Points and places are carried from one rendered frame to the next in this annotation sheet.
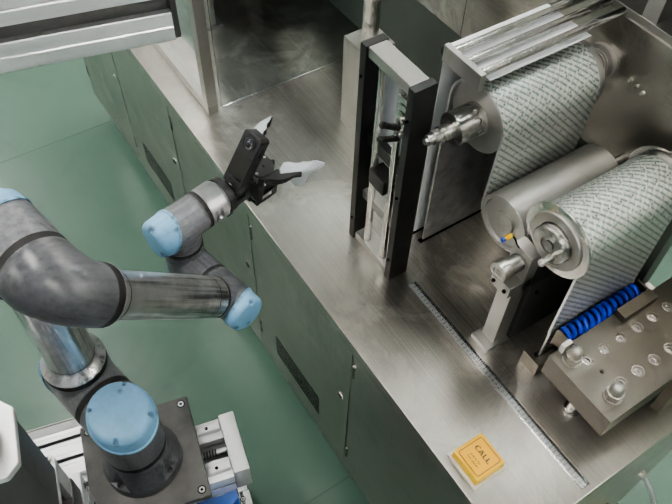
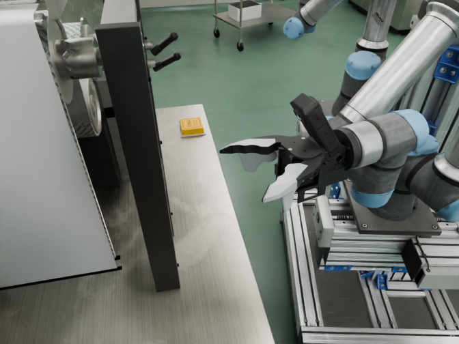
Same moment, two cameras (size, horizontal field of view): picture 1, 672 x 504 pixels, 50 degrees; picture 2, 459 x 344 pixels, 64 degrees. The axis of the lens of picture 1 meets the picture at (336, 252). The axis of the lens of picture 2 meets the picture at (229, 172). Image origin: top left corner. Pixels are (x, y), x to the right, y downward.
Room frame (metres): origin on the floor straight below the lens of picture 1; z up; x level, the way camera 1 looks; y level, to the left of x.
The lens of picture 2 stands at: (1.42, 0.23, 1.58)
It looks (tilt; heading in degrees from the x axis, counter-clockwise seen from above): 40 degrees down; 203
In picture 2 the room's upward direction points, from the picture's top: straight up
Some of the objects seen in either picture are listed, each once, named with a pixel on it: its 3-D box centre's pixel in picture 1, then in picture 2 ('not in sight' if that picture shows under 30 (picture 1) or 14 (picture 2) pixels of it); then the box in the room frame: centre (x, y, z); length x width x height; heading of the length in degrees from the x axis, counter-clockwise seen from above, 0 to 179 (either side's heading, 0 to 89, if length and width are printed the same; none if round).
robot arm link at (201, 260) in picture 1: (191, 263); (369, 172); (0.80, 0.27, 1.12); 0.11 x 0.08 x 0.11; 47
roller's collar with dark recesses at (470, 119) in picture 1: (464, 123); (79, 59); (0.98, -0.22, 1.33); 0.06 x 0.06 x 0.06; 35
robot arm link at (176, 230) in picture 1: (177, 226); (391, 136); (0.81, 0.29, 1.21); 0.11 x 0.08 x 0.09; 137
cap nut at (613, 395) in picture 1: (616, 390); not in sight; (0.60, -0.51, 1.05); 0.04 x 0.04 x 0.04
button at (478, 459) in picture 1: (478, 458); (191, 125); (0.52, -0.28, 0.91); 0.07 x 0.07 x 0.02; 35
